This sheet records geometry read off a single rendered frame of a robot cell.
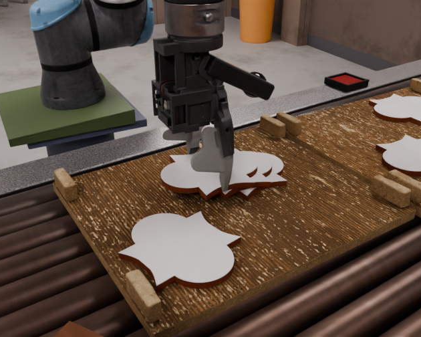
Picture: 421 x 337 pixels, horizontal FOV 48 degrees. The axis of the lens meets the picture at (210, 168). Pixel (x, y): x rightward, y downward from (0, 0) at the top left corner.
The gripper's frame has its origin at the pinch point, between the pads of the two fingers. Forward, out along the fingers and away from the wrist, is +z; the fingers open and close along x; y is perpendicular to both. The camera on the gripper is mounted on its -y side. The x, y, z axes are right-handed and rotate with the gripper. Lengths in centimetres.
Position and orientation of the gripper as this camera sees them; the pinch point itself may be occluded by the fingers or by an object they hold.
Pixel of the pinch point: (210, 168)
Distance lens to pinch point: 70.7
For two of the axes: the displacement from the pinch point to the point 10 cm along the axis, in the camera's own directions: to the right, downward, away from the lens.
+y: -8.9, 2.2, -3.9
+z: 0.0, 8.7, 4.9
